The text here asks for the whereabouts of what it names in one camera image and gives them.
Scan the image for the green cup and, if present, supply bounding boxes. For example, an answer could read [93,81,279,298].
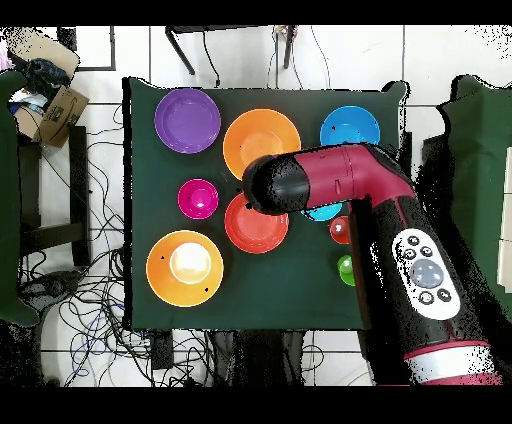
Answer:
[336,254,358,288]

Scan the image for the red-orange bowl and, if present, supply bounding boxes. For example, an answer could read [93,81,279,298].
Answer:
[223,192,290,255]

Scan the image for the green cloth side table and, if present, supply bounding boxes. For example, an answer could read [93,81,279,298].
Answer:
[435,74,512,336]
[0,70,42,328]

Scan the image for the black power strip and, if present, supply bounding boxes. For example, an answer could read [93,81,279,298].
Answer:
[150,330,174,372]

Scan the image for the tangle of black cables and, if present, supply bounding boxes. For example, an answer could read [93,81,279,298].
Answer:
[18,102,217,388]

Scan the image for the black stool frame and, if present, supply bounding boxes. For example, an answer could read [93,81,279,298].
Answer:
[17,125,93,268]

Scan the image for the large orange bowl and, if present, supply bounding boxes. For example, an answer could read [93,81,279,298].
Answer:
[222,108,302,182]
[145,229,225,308]

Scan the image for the purple bowl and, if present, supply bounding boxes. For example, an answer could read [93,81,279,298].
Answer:
[154,87,222,155]

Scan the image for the pink bowl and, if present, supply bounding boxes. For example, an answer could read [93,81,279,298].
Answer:
[177,178,220,221]

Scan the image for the dark green tablecloth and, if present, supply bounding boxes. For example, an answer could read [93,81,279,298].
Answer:
[122,76,408,332]

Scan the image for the beige cardboard sheet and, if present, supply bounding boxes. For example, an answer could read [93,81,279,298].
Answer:
[5,26,81,78]

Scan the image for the blue cable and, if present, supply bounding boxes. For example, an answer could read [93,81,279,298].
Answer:
[68,303,126,378]

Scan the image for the large blue bowl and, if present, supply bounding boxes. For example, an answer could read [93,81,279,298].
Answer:
[319,104,382,148]

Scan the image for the orange cup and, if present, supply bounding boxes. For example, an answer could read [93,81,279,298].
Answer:
[328,215,353,246]

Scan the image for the brown cardboard box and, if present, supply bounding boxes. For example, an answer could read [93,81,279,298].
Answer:
[13,85,90,150]

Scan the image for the black pedestal leg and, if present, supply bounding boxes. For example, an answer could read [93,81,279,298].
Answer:
[18,270,84,310]

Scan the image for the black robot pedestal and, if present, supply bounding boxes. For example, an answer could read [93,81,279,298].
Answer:
[207,329,307,387]

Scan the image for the black rectangular frame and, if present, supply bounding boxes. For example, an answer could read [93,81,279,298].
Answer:
[55,25,118,73]

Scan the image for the small blue bowl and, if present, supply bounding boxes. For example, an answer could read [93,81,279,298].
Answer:
[299,202,345,223]

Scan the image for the black metal stand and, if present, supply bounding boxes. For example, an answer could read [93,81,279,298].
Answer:
[164,25,300,78]

